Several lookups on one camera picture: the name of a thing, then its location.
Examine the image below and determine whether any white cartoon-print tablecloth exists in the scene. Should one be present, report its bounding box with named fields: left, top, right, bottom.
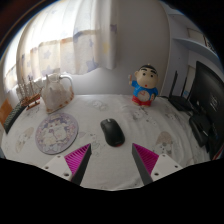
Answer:
left=0, top=94, right=211, bottom=191

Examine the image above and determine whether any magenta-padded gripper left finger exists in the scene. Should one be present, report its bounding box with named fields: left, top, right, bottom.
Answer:
left=41, top=143, right=93, bottom=186

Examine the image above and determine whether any brown wooden chair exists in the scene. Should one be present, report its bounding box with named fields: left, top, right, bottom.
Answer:
left=0, top=98, right=14, bottom=126

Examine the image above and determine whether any black computer monitor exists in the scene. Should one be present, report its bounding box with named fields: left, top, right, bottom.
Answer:
left=193, top=60, right=224, bottom=161

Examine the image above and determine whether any round purple printed mouse pad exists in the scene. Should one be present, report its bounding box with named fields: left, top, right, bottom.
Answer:
left=34, top=111, right=79, bottom=156

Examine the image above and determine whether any cartoon boy figurine clock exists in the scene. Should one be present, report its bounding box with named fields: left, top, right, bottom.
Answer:
left=127, top=64, right=160, bottom=107

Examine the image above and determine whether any black computer mouse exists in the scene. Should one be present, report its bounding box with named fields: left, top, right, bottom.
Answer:
left=100, top=117, right=126, bottom=148

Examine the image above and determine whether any small black box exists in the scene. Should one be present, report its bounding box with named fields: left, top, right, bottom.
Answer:
left=188, top=113, right=213, bottom=148

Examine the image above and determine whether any black router with antennas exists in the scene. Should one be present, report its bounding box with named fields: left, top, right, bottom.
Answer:
left=168, top=69, right=198, bottom=112

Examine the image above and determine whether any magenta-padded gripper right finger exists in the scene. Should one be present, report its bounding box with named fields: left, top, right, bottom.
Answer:
left=131, top=143, right=184, bottom=186

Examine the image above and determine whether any white wall shelf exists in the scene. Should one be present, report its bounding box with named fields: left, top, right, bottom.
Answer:
left=173, top=26, right=224, bottom=65

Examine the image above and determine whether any white star-print curtain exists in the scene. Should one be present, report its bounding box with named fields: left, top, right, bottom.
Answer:
left=3, top=0, right=118, bottom=92

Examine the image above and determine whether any wooden model sailing ship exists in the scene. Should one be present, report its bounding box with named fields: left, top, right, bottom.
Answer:
left=16, top=74, right=43, bottom=111

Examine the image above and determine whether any large white conch shell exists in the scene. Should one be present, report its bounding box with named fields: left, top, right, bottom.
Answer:
left=40, top=73, right=75, bottom=114

